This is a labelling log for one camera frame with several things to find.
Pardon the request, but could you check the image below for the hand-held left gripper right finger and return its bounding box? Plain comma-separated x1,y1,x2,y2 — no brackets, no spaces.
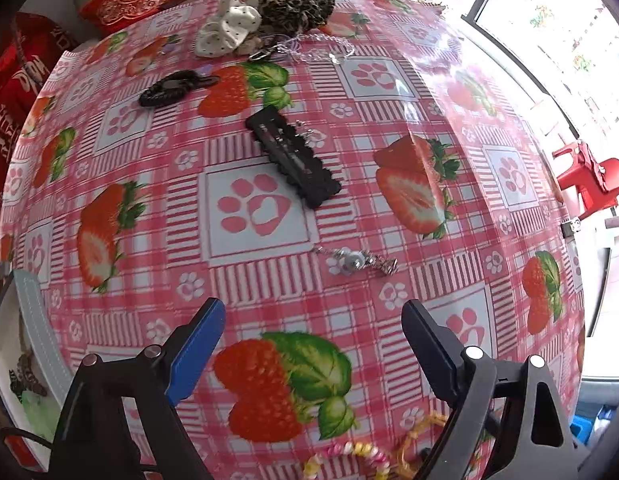
401,299,590,480

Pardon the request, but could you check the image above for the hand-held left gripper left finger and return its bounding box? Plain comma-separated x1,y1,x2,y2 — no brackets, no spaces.
50,297,226,480

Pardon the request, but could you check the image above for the silver pearl hair clip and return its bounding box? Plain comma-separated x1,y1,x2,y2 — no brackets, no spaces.
312,245,399,277

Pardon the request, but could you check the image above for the white storage box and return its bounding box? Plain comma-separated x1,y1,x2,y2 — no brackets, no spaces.
0,269,73,466

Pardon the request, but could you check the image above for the brown coil hair tie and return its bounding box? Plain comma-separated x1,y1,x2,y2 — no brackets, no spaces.
8,352,48,396

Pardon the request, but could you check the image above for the strawberry print plastic tablecloth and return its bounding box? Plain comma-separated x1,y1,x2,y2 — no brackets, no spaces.
0,0,587,480

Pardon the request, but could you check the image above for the black lace hair clip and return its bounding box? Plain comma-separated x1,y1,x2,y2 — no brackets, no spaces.
246,107,343,211

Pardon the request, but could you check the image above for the red plastic chair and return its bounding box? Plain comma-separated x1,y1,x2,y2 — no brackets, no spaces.
552,141,619,221

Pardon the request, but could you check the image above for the red printed blanket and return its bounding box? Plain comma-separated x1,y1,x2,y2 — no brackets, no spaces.
0,12,80,281

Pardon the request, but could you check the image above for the white dotted scrunchie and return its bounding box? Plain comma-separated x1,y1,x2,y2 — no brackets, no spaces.
194,0,264,59

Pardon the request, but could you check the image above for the large glass window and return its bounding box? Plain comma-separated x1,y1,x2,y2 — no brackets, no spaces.
459,0,619,161

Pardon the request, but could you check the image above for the leopard print scrunchie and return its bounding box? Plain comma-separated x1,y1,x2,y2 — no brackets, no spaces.
254,0,337,41

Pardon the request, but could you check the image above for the orange hair tie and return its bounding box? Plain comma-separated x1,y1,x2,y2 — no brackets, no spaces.
394,412,447,476

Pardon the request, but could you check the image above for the pastel candy bead bracelet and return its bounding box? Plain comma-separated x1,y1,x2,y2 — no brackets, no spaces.
304,440,393,480

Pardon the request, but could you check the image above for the black cable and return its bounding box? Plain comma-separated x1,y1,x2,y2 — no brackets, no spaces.
0,425,55,451

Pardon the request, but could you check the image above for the black coil hair tie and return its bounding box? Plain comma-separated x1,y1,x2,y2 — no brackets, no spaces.
138,71,221,108

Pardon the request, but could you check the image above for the clear bead chain bracelet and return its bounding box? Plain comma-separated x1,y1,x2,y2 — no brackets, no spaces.
250,32,355,65

